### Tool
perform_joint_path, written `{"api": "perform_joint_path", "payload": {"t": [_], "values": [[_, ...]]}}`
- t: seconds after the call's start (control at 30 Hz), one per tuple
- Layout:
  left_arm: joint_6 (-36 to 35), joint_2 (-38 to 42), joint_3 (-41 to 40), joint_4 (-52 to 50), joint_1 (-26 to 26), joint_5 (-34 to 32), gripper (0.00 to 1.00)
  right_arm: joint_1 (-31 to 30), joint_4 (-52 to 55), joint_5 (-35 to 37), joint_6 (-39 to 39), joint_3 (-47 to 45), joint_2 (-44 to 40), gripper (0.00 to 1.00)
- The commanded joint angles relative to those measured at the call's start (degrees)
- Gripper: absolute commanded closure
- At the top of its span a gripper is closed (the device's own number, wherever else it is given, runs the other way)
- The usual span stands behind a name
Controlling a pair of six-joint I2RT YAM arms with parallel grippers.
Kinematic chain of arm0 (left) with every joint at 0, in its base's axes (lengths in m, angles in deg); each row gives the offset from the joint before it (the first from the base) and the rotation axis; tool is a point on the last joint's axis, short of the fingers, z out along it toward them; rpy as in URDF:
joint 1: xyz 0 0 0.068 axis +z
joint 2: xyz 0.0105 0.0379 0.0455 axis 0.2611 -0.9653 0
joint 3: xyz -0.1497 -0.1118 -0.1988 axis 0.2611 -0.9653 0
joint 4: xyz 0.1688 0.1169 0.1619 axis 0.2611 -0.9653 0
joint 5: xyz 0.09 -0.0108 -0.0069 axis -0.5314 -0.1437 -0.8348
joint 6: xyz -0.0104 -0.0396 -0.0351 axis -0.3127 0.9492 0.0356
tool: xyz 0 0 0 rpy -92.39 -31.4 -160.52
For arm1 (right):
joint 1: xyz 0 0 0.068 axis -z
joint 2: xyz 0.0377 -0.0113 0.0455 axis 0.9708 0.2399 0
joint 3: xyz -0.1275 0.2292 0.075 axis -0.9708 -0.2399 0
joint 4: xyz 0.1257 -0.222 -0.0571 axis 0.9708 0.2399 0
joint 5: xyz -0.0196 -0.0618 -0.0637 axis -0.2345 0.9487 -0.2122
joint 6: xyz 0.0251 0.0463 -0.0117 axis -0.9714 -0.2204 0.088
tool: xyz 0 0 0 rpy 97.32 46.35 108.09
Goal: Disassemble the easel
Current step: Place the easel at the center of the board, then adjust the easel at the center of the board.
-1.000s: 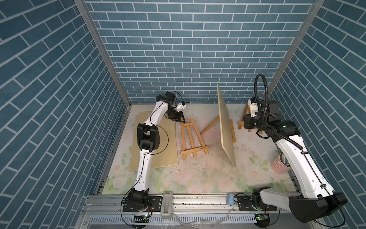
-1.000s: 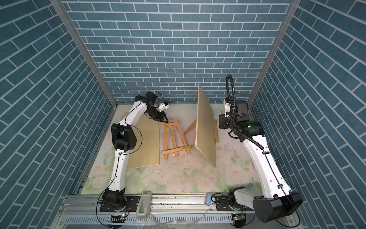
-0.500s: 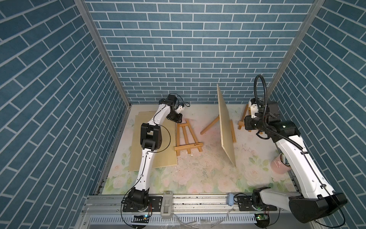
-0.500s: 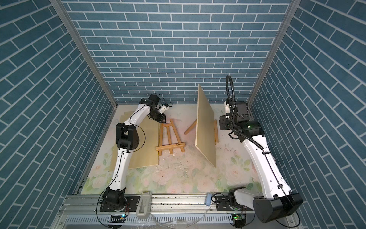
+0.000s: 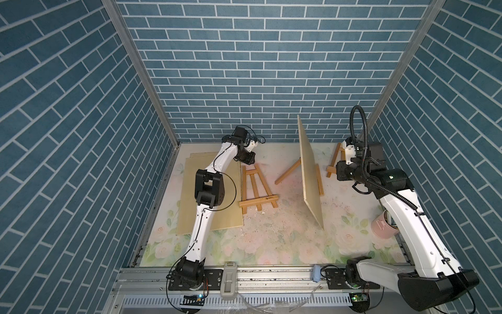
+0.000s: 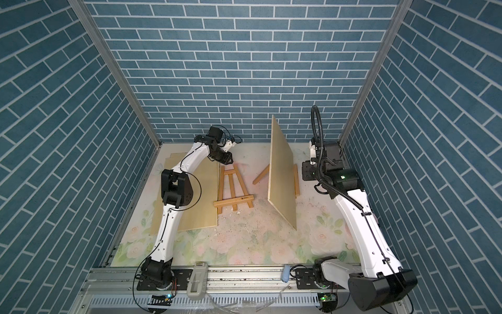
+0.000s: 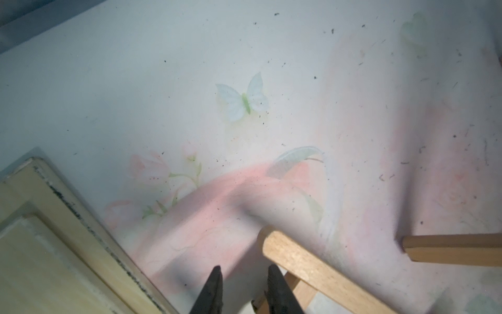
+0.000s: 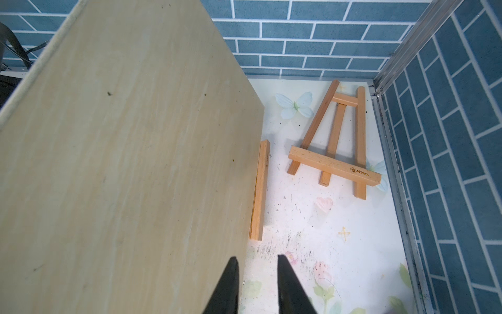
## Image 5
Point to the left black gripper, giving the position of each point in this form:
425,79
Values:
248,161

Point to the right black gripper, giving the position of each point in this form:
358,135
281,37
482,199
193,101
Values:
340,165

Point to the plywood canvas board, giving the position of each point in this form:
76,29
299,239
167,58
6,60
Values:
187,212
230,215
311,193

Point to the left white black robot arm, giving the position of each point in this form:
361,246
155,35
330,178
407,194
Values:
209,193

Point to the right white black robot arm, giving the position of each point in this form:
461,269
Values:
436,277

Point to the pink cup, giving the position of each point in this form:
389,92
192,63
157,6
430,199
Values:
384,226

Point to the right green circuit board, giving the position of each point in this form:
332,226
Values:
358,297

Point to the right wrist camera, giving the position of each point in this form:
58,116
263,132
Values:
375,151

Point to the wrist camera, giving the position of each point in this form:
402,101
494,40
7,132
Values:
249,139
375,151

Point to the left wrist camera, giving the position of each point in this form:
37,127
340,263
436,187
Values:
249,139

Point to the blue rail clip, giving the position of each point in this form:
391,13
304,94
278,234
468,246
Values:
316,273

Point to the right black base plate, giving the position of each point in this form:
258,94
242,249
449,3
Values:
335,279

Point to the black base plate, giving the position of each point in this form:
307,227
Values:
213,276
335,279

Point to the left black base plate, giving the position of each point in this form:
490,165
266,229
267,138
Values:
213,276

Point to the grey rail clamp handle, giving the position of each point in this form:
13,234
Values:
228,286

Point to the aluminium front rail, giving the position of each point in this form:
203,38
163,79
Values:
260,289

